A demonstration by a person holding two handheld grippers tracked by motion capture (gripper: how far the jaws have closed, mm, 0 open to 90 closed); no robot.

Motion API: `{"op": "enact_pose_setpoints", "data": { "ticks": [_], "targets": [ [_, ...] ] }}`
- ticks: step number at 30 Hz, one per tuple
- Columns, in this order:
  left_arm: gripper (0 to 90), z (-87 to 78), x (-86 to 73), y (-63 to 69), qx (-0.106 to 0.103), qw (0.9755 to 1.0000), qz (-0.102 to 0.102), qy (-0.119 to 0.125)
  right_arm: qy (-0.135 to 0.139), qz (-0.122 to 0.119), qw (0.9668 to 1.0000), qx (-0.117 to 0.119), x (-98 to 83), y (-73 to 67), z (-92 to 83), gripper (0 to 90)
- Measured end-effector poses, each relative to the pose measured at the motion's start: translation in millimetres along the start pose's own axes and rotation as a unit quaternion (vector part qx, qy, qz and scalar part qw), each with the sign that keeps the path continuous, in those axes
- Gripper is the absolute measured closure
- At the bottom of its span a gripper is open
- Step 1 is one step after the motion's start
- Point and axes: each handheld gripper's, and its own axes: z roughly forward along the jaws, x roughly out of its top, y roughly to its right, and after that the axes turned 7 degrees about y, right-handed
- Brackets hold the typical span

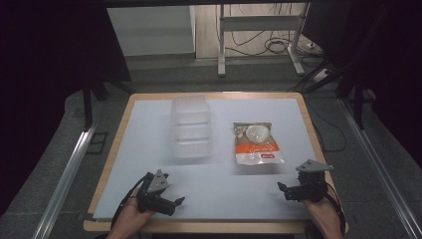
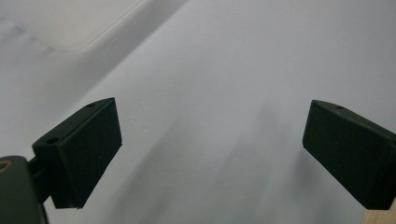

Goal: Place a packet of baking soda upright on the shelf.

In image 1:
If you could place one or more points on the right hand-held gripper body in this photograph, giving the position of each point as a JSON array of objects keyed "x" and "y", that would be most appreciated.
[{"x": 310, "y": 186}]

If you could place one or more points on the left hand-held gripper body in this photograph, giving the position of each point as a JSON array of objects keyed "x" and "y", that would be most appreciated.
[{"x": 153, "y": 194}]

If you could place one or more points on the person's left hand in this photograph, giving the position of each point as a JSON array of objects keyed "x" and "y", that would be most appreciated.
[{"x": 127, "y": 217}]

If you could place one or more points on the white foam table mat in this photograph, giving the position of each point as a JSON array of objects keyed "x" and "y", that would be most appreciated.
[{"x": 205, "y": 186}]

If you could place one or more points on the orange and white snack bag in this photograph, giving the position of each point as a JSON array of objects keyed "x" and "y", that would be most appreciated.
[{"x": 257, "y": 144}]

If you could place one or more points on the clear plastic storage box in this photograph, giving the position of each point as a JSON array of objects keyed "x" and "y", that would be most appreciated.
[{"x": 190, "y": 127}]

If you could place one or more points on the black stand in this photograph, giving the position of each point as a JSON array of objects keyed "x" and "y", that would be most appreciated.
[
  {"x": 356, "y": 99},
  {"x": 88, "y": 106}
]

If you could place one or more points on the white power strip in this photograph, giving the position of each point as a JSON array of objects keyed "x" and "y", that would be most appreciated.
[{"x": 321, "y": 75}]

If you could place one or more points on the white board panel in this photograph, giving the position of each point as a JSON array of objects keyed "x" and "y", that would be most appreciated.
[{"x": 151, "y": 30}]

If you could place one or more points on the aluminium rail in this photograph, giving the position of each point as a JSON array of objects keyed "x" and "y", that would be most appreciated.
[
  {"x": 64, "y": 182},
  {"x": 378, "y": 166}
]

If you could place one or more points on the white metal desk frame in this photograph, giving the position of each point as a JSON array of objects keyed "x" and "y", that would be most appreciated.
[{"x": 260, "y": 30}]

